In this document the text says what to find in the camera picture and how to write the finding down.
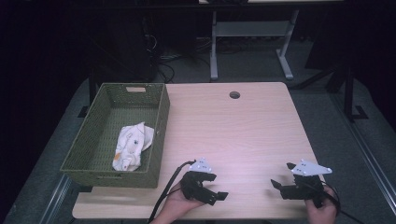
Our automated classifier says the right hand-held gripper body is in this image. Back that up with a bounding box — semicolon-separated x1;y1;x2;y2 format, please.
279;159;333;208

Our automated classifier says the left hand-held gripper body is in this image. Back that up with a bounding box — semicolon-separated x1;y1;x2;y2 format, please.
180;157;214;203

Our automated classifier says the white cloth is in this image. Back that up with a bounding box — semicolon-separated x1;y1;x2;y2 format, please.
111;121;155;173

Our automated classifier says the green woven basket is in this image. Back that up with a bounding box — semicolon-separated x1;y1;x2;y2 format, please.
60;82;171;189

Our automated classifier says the person's left hand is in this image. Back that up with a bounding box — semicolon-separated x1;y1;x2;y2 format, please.
151;181;205;224

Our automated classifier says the person's right hand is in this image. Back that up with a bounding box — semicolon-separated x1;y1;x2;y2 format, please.
305;189;339;224

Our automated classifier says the black metal stand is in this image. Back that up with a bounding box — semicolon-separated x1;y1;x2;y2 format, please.
77;69;98;119
341;63;370;123

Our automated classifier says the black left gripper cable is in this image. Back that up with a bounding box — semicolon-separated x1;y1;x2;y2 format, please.
147;160;197;224

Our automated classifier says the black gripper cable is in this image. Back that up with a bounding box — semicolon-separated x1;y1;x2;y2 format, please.
147;160;197;224
311;181;366;224

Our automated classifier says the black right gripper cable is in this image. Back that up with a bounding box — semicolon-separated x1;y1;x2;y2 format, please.
311;181;366;224

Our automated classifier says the metal floor rail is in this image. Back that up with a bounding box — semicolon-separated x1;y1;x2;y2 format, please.
329;92;396;217
38;173;73;224

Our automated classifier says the tangle of floor cables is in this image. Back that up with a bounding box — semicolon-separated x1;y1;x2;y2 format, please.
145;33;213;84

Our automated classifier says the white metal desk frame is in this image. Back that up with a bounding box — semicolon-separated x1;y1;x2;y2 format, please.
209;8;301;81

